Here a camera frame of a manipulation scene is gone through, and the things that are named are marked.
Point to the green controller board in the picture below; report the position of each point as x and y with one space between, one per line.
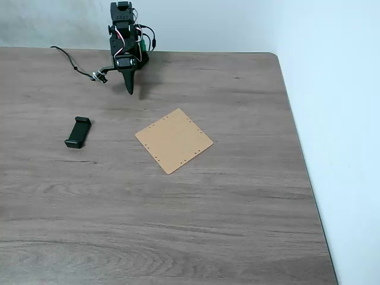
143 46

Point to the gripper-mounted camera module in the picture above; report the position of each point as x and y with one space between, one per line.
101 78

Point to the black block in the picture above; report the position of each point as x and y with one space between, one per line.
77 132

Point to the tan board with holes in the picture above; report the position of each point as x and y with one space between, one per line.
174 141

